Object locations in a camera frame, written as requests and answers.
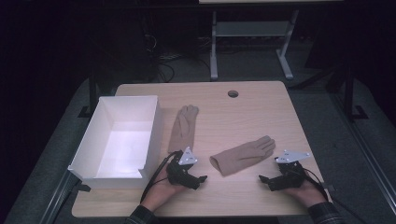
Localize person's right hand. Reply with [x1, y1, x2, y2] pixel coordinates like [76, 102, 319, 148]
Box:
[283, 179, 328, 208]

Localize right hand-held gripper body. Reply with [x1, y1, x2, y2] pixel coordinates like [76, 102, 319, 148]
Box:
[273, 149, 306, 190]

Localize person's left hand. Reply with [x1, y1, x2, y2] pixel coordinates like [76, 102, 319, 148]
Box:
[141, 175, 189, 213]

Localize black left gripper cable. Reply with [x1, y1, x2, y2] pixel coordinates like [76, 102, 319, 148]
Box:
[139, 150, 183, 203]

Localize grey metal floor rail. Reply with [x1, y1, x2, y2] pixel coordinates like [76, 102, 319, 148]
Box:
[38, 169, 92, 224]
[330, 92, 396, 217]

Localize white box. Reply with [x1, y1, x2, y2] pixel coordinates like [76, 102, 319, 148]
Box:
[67, 94, 163, 189]

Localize grey metal stand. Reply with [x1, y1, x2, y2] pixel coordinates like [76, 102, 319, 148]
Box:
[209, 8, 300, 82]

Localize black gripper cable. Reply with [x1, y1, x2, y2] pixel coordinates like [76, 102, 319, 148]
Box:
[288, 166, 373, 224]
[139, 150, 183, 203]

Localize beige glove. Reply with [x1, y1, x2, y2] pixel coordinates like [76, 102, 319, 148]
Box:
[209, 134, 276, 177]
[167, 105, 200, 154]

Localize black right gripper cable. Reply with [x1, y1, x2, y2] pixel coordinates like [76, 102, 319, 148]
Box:
[288, 166, 373, 224]

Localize black floor cables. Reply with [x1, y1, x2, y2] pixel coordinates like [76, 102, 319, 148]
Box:
[143, 33, 213, 84]

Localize black metal stand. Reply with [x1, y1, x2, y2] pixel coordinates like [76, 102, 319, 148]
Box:
[323, 63, 369, 121]
[78, 73, 104, 119]

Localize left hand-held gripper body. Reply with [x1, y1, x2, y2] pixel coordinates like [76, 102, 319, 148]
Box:
[165, 146, 201, 189]

